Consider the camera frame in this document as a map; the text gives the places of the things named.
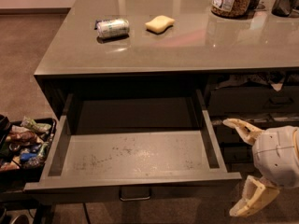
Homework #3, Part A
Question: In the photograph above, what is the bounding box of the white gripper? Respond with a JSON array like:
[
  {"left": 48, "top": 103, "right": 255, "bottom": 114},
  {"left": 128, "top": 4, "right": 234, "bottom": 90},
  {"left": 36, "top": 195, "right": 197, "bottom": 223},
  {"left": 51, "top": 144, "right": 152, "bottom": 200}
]
[{"left": 222, "top": 119, "right": 299, "bottom": 217}]

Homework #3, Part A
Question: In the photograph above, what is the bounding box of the grey drawer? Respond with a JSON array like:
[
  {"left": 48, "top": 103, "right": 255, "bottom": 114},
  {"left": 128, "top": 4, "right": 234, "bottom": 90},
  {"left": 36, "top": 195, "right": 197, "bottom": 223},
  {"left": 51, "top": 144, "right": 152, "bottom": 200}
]
[{"left": 25, "top": 91, "right": 241, "bottom": 204}]

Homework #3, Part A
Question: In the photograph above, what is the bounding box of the bottom right drawer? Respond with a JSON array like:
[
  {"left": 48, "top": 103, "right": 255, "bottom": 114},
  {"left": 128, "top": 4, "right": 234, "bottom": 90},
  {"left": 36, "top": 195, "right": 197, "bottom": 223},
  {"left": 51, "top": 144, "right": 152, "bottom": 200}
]
[{"left": 221, "top": 144, "right": 255, "bottom": 173}]

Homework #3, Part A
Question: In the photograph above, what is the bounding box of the top right drawer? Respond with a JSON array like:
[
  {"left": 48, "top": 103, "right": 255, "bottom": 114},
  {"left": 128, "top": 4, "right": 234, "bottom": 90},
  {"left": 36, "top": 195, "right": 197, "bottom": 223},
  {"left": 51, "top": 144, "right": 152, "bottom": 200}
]
[{"left": 208, "top": 86, "right": 299, "bottom": 116}]

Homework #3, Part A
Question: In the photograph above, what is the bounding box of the large jar of nuts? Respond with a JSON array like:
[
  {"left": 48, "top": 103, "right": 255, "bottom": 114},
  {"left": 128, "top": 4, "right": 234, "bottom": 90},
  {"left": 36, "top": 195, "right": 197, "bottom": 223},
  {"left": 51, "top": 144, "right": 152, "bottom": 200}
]
[{"left": 211, "top": 0, "right": 250, "bottom": 18}]

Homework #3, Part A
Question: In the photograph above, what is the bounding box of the dark metal appliance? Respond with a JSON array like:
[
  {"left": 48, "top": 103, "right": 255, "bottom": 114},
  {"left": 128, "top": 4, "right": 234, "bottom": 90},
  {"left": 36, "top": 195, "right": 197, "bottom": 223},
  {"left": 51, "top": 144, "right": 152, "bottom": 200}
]
[{"left": 272, "top": 0, "right": 299, "bottom": 17}]

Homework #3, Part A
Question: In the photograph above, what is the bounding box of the yellow sponge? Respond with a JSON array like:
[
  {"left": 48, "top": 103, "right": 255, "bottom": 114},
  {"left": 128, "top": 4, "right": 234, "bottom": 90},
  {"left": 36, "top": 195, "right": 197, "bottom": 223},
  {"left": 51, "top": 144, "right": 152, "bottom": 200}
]
[{"left": 145, "top": 15, "right": 175, "bottom": 34}]

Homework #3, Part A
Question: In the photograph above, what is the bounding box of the grey counter cabinet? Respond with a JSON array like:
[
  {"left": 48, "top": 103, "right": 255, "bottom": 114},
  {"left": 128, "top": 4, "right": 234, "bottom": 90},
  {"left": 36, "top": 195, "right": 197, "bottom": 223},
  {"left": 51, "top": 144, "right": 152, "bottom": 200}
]
[{"left": 33, "top": 0, "right": 299, "bottom": 173}]

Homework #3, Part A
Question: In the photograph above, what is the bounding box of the silver green soda can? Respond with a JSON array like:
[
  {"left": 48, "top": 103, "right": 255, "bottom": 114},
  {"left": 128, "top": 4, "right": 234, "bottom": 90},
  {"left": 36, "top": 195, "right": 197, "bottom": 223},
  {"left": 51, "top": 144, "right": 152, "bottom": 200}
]
[{"left": 95, "top": 19, "right": 130, "bottom": 39}]

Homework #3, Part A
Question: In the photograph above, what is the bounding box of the blue snack packet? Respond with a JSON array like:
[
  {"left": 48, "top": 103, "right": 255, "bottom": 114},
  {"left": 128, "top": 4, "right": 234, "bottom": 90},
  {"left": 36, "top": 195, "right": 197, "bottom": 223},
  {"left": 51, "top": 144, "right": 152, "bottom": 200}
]
[{"left": 20, "top": 153, "right": 36, "bottom": 162}]

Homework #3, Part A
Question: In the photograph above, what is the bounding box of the black snack tray cart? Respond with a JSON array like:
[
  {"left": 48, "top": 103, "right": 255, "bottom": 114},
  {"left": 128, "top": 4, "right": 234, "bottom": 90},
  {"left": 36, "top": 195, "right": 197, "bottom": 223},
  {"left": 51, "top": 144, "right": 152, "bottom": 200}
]
[{"left": 0, "top": 115, "right": 56, "bottom": 224}]

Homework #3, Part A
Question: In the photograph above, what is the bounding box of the green snack packet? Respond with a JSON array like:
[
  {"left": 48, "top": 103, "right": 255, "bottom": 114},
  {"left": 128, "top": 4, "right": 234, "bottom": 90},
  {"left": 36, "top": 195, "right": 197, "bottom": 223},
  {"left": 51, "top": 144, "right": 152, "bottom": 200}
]
[{"left": 21, "top": 117, "right": 51, "bottom": 133}]

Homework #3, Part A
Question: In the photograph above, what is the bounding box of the silver drawer handle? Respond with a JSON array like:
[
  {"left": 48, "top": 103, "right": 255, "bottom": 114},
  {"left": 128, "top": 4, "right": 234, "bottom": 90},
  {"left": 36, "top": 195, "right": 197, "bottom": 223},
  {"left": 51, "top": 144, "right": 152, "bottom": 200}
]
[{"left": 119, "top": 186, "right": 151, "bottom": 202}]

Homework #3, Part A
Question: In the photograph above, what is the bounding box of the black floor cable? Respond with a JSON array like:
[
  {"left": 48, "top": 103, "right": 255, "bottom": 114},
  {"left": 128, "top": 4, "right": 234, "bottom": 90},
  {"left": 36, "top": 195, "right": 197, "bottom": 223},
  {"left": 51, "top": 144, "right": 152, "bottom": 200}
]
[{"left": 81, "top": 203, "right": 92, "bottom": 224}]

